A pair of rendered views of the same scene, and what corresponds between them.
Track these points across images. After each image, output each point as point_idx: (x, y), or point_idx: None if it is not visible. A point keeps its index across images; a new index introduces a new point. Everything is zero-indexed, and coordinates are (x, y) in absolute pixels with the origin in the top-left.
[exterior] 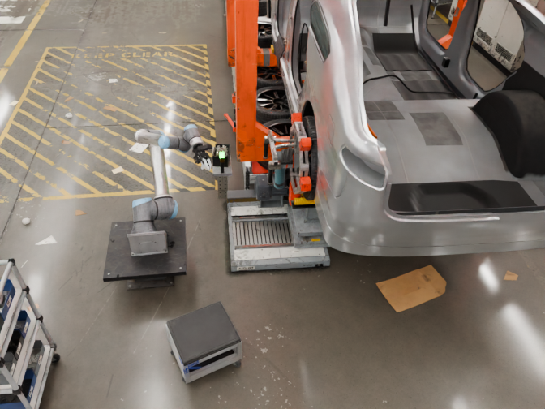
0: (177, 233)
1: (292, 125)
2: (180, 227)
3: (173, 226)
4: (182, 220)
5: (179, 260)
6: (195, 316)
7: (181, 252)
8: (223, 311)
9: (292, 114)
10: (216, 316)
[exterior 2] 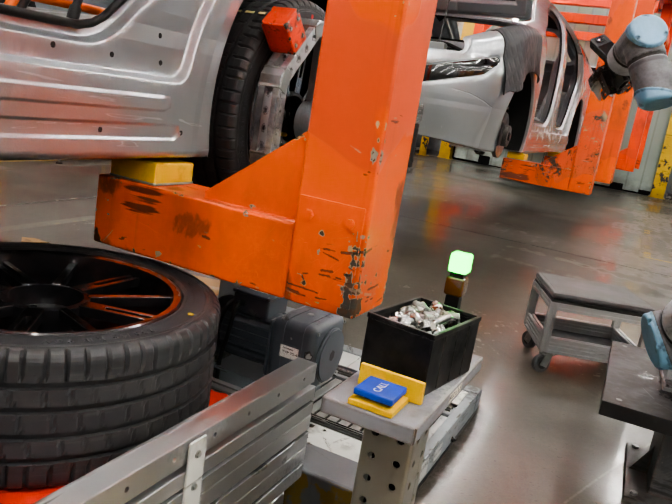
0: (631, 384)
1: (301, 48)
2: (620, 389)
3: (641, 397)
4: (614, 398)
5: (626, 353)
6: (604, 297)
7: (621, 359)
8: (553, 286)
9: (299, 14)
10: (566, 287)
